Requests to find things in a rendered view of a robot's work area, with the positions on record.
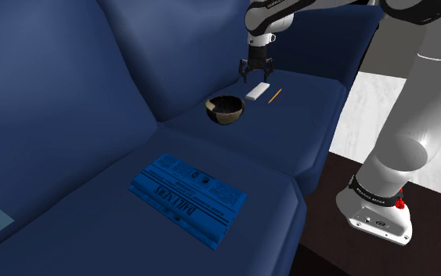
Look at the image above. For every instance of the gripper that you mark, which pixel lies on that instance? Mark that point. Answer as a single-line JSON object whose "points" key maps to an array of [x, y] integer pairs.
{"points": [[257, 57]]}

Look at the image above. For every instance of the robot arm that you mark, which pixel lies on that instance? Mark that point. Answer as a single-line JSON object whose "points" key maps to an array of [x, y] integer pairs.
{"points": [[418, 114]]}

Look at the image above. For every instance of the white flat remote control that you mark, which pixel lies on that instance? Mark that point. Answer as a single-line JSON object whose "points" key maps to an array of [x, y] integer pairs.
{"points": [[257, 91]]}

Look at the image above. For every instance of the orange pencil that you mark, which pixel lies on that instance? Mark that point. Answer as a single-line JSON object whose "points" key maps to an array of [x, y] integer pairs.
{"points": [[275, 96]]}

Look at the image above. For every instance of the black and beige bowl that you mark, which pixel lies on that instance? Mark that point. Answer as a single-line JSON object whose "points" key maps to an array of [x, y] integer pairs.
{"points": [[225, 109]]}

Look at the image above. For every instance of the blue folded newspaper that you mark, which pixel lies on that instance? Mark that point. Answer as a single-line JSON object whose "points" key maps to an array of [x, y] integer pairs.
{"points": [[189, 198]]}

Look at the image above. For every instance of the blue sofa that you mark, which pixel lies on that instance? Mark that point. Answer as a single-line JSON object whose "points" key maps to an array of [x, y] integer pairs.
{"points": [[90, 114]]}

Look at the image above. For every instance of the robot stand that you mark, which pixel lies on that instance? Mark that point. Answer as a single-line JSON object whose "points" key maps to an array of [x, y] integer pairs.
{"points": [[373, 244]]}

